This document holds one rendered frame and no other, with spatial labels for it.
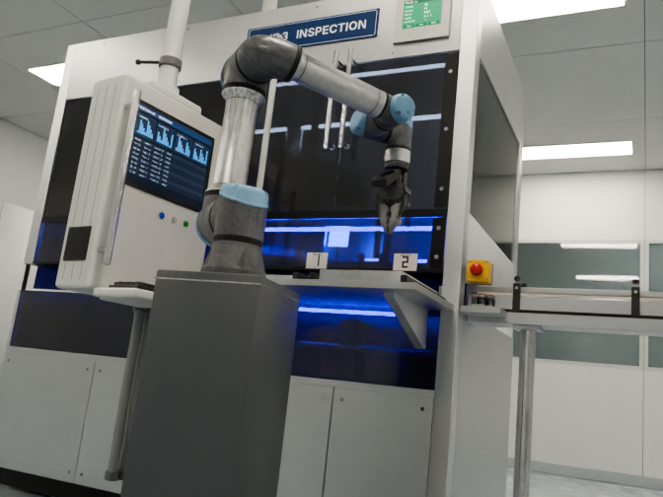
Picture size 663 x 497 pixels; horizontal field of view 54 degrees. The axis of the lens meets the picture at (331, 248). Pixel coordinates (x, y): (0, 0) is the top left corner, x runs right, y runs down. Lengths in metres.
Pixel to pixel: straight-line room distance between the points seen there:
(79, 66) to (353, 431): 2.24
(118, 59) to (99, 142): 1.04
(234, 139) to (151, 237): 0.78
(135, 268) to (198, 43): 1.18
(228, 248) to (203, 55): 1.67
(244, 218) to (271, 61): 0.42
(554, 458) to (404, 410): 4.62
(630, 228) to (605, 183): 0.51
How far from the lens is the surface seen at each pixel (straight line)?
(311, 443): 2.33
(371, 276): 1.88
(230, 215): 1.50
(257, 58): 1.69
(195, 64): 3.04
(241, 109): 1.74
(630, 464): 6.69
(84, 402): 2.95
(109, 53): 3.44
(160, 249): 2.41
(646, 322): 2.21
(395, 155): 1.93
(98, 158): 2.36
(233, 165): 1.68
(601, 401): 6.69
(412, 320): 2.05
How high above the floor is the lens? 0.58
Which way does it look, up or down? 12 degrees up
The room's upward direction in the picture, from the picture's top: 6 degrees clockwise
